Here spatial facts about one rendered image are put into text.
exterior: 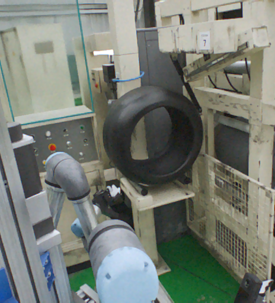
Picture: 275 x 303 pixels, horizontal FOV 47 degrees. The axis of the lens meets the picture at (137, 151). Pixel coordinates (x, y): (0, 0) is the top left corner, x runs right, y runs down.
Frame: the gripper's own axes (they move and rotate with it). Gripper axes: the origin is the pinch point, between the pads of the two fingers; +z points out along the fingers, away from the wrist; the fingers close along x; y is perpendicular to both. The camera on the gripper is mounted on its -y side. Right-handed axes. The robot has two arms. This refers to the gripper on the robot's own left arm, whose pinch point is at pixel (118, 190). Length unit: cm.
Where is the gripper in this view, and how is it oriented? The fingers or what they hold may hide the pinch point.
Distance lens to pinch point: 169.4
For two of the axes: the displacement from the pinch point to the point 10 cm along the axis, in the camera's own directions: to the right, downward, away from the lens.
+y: -4.6, -8.5, -2.5
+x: -7.6, 2.4, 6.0
